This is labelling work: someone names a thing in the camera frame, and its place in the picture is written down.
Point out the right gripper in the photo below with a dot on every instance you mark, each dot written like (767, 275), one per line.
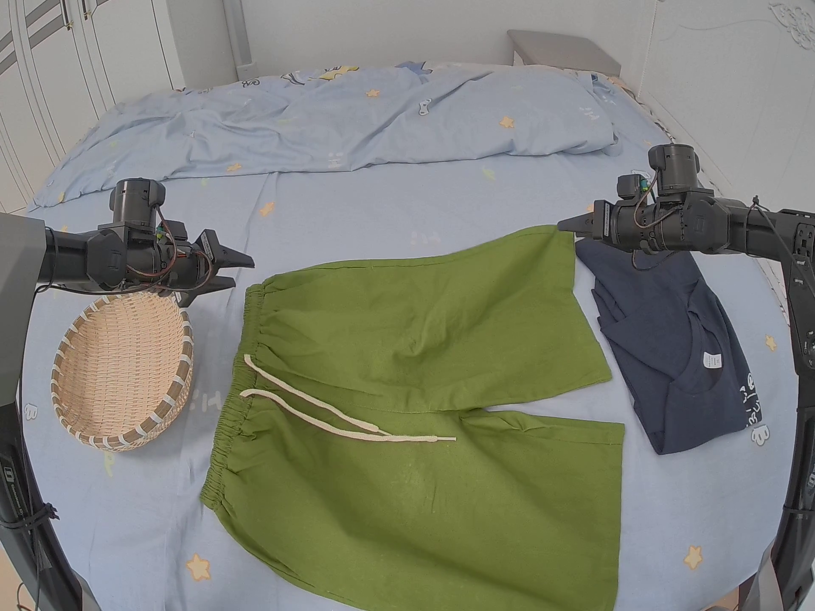
(627, 226)

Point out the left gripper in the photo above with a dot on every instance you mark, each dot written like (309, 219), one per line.
(184, 265)

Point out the green shorts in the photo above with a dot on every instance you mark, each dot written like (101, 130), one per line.
(414, 341)

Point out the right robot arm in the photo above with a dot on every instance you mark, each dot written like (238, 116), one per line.
(764, 233)

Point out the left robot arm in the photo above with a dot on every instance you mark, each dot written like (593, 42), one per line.
(70, 258)

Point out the round woven basket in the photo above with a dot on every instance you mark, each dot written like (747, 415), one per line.
(114, 366)

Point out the dark blue T-shirt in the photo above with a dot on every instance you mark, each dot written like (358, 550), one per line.
(668, 341)

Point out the pale blue quilt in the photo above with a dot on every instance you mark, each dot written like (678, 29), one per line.
(318, 125)

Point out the grey bedside table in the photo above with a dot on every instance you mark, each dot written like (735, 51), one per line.
(554, 51)

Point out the white wardrobe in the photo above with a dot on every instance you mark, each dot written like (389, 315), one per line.
(95, 35)

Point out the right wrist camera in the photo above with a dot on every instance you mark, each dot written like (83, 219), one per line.
(629, 187)

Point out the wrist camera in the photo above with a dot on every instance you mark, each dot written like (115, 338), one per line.
(629, 187)
(172, 233)

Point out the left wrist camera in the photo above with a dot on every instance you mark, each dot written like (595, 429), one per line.
(172, 233)

